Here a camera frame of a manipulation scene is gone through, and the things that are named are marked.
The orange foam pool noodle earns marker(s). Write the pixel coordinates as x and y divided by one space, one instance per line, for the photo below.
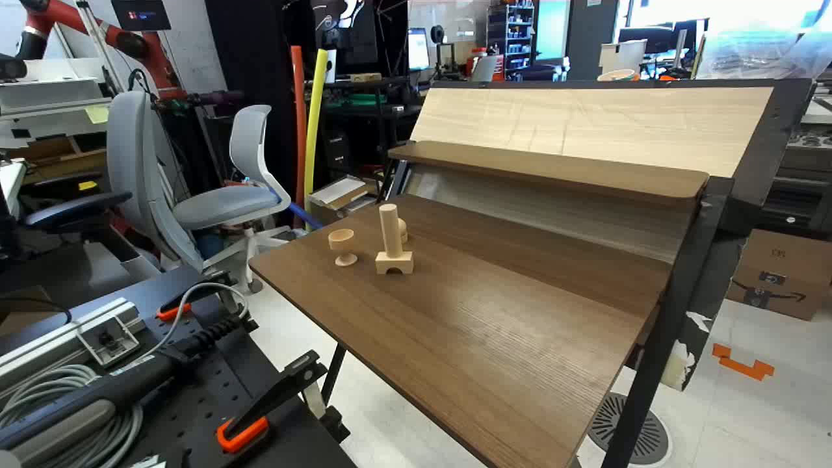
299 120

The black perforated workbench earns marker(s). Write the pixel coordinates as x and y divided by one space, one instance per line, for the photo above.
209 406

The tall wooden cylinder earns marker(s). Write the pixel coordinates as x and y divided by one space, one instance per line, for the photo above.
390 227

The brown cardboard box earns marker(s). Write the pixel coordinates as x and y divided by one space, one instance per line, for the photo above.
781 272

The light wood back panel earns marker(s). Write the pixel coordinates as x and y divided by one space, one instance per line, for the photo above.
598 120

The aluminium extrusion rail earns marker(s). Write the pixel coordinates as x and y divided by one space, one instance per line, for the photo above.
65 333

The grey high-back office chair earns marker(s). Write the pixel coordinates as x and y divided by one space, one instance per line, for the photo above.
138 186

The black metal desk frame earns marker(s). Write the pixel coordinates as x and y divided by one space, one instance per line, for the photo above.
676 303

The computer monitor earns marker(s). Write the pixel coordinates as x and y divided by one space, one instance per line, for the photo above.
420 48

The red robot arm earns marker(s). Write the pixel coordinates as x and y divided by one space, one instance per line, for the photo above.
95 34

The yellow foam pool noodle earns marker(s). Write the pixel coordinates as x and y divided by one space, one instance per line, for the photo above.
313 120

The short wooden cylinder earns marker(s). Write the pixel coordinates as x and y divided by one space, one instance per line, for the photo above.
403 232

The round metal floor grate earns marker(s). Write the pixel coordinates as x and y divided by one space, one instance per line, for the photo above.
631 429

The wooden arch block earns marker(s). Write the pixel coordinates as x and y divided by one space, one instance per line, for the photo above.
393 264

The stack of books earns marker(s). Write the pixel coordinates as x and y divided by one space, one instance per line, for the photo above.
345 197

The wooden desk shelf board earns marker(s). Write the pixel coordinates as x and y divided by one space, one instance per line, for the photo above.
555 168

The black clamp with orange trigger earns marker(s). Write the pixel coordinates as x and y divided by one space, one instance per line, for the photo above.
263 406

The white grey swivel chair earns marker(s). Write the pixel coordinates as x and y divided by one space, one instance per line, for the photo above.
237 202

